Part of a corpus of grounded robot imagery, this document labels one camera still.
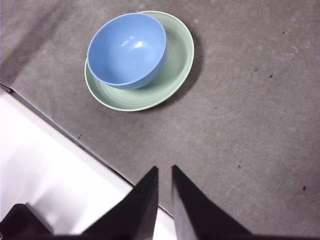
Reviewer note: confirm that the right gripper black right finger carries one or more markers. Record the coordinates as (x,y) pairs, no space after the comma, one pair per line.
(200,217)

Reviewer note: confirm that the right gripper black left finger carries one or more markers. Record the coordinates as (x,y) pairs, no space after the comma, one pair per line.
(135,215)

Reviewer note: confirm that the pale green plate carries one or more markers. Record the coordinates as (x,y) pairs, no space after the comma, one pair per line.
(175,62)

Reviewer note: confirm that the blue ribbed bowl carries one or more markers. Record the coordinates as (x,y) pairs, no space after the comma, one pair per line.
(125,50)

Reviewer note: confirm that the black rounded block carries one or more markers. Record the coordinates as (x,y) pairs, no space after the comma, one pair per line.
(17,222)

